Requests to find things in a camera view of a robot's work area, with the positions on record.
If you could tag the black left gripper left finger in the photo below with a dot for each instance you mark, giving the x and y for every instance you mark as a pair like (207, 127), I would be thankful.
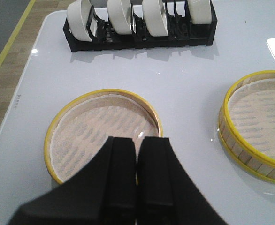
(102, 193)

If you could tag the black dish rack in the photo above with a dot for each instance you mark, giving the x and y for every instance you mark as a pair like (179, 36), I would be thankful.
(182, 31)

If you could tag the bamboo steamer drawer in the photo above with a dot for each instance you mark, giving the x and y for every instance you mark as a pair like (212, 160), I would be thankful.
(80, 128)
(246, 123)

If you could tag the white bowl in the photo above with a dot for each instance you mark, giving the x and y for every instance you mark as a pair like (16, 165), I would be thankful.
(154, 15)
(77, 16)
(200, 11)
(119, 14)

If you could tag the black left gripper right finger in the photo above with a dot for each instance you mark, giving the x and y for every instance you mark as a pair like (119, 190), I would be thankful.
(166, 193)

